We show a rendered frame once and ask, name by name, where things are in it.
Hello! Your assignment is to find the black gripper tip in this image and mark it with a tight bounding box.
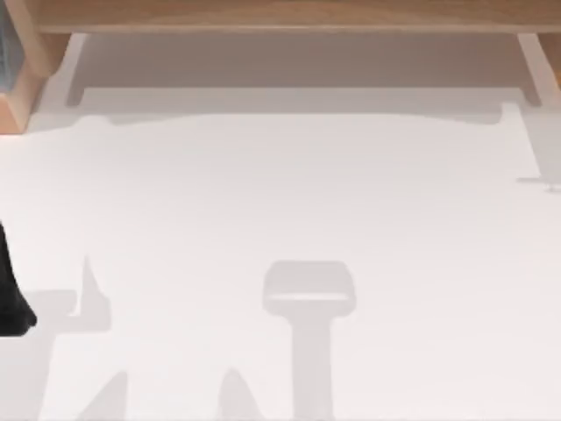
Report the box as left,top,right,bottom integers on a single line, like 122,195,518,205
0,222,39,339

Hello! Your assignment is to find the pale wooden drawer front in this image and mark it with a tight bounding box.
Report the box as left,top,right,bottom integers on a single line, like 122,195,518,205
33,0,561,36

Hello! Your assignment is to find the wooden cupboard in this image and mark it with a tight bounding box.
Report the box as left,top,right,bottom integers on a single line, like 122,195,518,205
0,0,74,135

